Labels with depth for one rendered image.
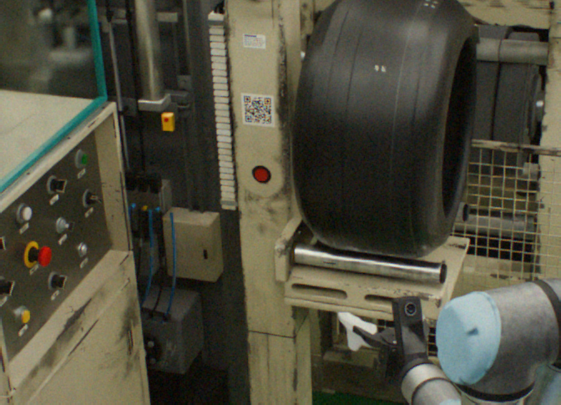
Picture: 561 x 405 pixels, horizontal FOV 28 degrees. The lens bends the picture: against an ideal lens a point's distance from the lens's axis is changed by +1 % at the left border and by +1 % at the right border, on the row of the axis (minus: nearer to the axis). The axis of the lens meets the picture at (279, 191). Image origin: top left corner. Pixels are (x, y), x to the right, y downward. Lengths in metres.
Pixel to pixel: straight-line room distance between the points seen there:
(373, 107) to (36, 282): 0.76
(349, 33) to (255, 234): 0.59
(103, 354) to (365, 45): 0.90
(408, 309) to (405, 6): 0.70
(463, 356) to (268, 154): 1.08
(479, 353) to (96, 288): 1.16
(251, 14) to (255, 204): 0.46
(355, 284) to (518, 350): 0.99
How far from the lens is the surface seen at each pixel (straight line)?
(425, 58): 2.21
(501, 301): 1.54
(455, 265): 2.67
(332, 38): 2.26
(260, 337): 2.77
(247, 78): 2.44
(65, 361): 2.38
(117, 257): 2.57
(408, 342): 1.91
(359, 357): 3.45
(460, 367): 1.55
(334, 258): 2.48
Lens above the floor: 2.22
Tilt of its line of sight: 28 degrees down
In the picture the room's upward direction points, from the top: 3 degrees counter-clockwise
